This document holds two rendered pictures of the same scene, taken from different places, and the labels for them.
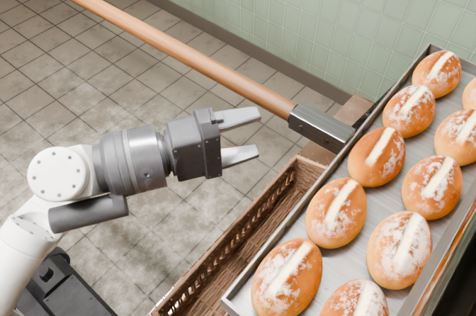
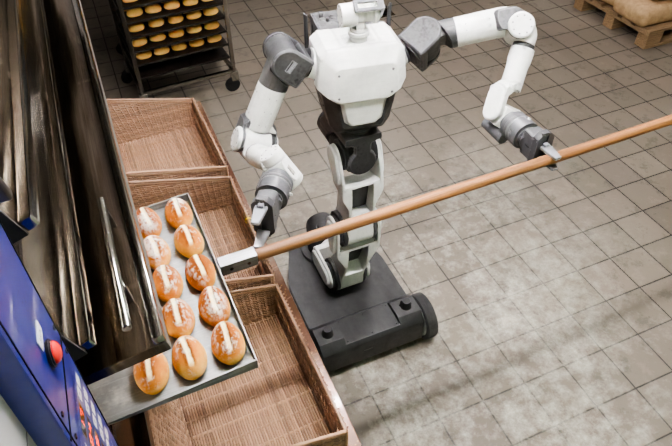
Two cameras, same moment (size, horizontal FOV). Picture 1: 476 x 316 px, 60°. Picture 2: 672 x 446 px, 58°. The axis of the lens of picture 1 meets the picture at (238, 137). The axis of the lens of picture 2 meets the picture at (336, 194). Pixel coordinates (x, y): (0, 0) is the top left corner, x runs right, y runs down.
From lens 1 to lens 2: 1.46 m
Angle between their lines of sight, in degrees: 73
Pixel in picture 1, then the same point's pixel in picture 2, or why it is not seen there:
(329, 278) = (169, 232)
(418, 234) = (149, 244)
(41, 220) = not seen: hidden behind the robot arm
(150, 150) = (263, 183)
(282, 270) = (176, 201)
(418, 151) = (192, 302)
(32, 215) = not seen: hidden behind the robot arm
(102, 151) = (274, 169)
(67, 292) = (385, 318)
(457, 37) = not seen: outside the picture
